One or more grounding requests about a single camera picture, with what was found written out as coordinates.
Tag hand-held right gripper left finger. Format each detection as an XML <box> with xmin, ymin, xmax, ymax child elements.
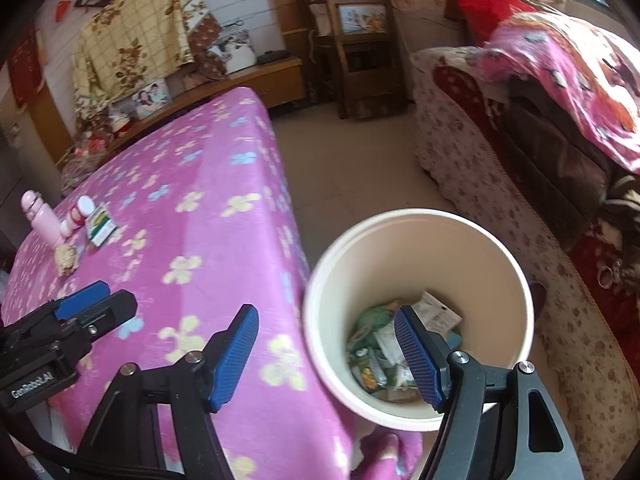
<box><xmin>75</xmin><ymin>303</ymin><xmax>261</xmax><ymax>480</ymax></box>

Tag white printed packet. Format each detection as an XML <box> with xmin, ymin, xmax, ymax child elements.
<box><xmin>412</xmin><ymin>291</ymin><xmax>463</xmax><ymax>333</ymax></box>

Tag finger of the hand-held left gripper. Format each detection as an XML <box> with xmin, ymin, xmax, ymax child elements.
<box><xmin>0</xmin><ymin>290</ymin><xmax>138</xmax><ymax>357</ymax></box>
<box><xmin>0</xmin><ymin>282</ymin><xmax>112</xmax><ymax>333</ymax></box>

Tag purple floral blanket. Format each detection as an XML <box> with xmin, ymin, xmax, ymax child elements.
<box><xmin>0</xmin><ymin>86</ymin><xmax>423</xmax><ymax>480</ymax></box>

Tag white floral pot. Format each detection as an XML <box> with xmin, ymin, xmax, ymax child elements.
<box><xmin>215</xmin><ymin>30</ymin><xmax>258</xmax><ymax>75</ymax></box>

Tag yellow brown floral cloth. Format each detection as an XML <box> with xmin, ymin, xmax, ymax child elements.
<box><xmin>70</xmin><ymin>0</ymin><xmax>223</xmax><ymax>126</ymax></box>

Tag photo frame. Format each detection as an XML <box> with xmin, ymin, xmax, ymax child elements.
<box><xmin>134</xmin><ymin>79</ymin><xmax>172</xmax><ymax>120</ymax></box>

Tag pink water bottle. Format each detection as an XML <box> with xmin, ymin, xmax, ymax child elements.
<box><xmin>21</xmin><ymin>190</ymin><xmax>62</xmax><ymax>251</ymax></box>

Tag white yogurt bottle pink label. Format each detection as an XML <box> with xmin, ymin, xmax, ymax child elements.
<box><xmin>60</xmin><ymin>196</ymin><xmax>96</xmax><ymax>238</ymax></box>

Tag framed embroidered picture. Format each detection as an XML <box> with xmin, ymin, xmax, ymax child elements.
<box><xmin>337</xmin><ymin>2</ymin><xmax>388</xmax><ymax>35</ymax></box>

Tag red wall hanging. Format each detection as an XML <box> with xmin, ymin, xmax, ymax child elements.
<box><xmin>7</xmin><ymin>25</ymin><xmax>48</xmax><ymax>108</ymax></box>

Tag white green medicine box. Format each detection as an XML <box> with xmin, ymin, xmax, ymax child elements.
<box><xmin>85</xmin><ymin>202</ymin><xmax>118</xmax><ymax>247</ymax></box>

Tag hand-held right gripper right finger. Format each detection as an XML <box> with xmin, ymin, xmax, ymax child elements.
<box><xmin>393</xmin><ymin>305</ymin><xmax>586</xmax><ymax>480</ymax></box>

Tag wooden sideboard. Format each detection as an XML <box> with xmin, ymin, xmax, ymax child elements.
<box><xmin>55</xmin><ymin>55</ymin><xmax>307</xmax><ymax>171</ymax></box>

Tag metal scissors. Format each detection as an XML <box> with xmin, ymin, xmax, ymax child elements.
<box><xmin>597</xmin><ymin>260</ymin><xmax>623</xmax><ymax>288</ymax></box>

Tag dark brown blanket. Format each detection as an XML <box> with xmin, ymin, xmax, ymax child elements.
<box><xmin>507</xmin><ymin>77</ymin><xmax>640</xmax><ymax>251</ymax></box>

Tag red cushion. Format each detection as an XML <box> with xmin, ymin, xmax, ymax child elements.
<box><xmin>457</xmin><ymin>0</ymin><xmax>538</xmax><ymax>46</ymax></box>

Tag dark wooden chair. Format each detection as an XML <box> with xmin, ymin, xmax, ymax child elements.
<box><xmin>297</xmin><ymin>0</ymin><xmax>408</xmax><ymax>120</ymax></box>

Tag brown crumpled paper ball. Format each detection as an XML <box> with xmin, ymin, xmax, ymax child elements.
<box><xmin>54</xmin><ymin>244</ymin><xmax>80</xmax><ymax>277</ymax></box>

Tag floral covered sofa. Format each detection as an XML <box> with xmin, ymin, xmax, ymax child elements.
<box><xmin>410</xmin><ymin>45</ymin><xmax>640</xmax><ymax>480</ymax></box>

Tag cream plastic bin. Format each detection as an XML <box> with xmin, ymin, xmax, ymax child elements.
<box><xmin>302</xmin><ymin>208</ymin><xmax>537</xmax><ymax>433</ymax></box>

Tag pink printed blanket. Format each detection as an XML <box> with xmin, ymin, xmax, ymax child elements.
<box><xmin>477</xmin><ymin>10</ymin><xmax>640</xmax><ymax>176</ymax></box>

